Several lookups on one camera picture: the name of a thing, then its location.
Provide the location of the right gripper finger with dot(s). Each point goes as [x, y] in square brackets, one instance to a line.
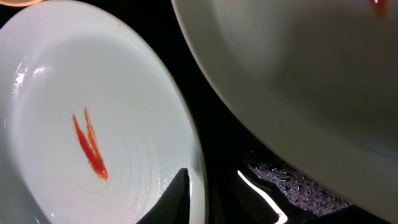
[173, 207]

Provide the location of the light blue plate front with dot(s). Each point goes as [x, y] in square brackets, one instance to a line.
[93, 125]

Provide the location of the pale green plate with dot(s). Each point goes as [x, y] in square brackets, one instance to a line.
[314, 80]

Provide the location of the yellow plate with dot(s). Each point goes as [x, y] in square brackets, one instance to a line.
[19, 3]

